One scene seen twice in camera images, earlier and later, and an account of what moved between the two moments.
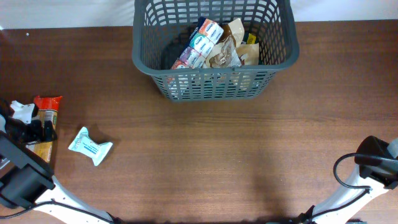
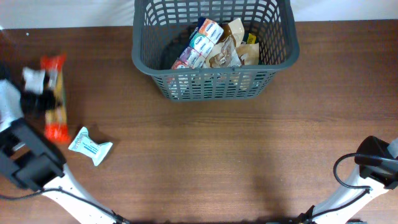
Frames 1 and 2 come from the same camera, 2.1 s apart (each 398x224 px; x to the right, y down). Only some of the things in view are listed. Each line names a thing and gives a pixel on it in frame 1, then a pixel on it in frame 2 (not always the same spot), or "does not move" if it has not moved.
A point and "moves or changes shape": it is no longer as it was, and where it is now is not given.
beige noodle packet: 249,53 does not move
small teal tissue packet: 83,143 does not move
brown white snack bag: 225,53 does not move
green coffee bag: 252,39 does not move
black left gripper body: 27,132 → 42,98
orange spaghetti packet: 48,110 moves or changes shape
